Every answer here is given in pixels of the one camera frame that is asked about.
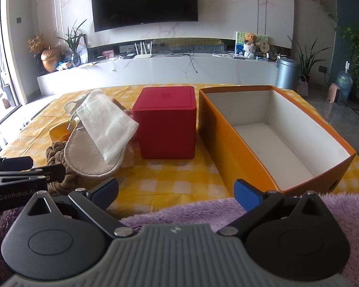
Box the grey metal trash can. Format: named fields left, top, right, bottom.
left=275, top=57, right=300, bottom=90

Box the golden acorn jar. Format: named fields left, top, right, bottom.
left=41, top=47, right=61, bottom=73

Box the white cloth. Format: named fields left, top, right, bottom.
left=76, top=89, right=139, bottom=164

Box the blue water jug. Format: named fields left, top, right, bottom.
left=335, top=61, right=353, bottom=103

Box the green plant in vase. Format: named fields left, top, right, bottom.
left=58, top=19, right=87, bottom=67

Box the yellow checkered tablecloth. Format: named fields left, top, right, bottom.
left=0, top=85, right=359, bottom=218

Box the white wifi router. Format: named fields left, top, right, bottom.
left=134, top=42, right=153, bottom=59

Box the purple fluffy blanket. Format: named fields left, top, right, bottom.
left=1, top=192, right=359, bottom=286

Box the white marble tv bench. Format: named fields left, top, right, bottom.
left=37, top=54, right=278, bottom=95

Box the teddy bear figure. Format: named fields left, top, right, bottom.
left=244, top=33, right=257, bottom=60

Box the brown braided plush towel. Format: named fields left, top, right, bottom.
left=45, top=141, right=78, bottom=196

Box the black wall television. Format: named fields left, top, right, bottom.
left=91, top=0, right=198, bottom=32

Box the beige bath mitt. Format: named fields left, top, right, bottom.
left=64, top=123, right=133, bottom=179

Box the orange cardboard box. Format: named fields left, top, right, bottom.
left=198, top=86, right=356, bottom=196

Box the red square box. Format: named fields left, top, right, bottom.
left=132, top=86, right=197, bottom=159

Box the hanging ivy plant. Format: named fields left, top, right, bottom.
left=300, top=0, right=359, bottom=97

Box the potted floor plant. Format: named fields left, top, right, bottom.
left=288, top=37, right=330, bottom=97

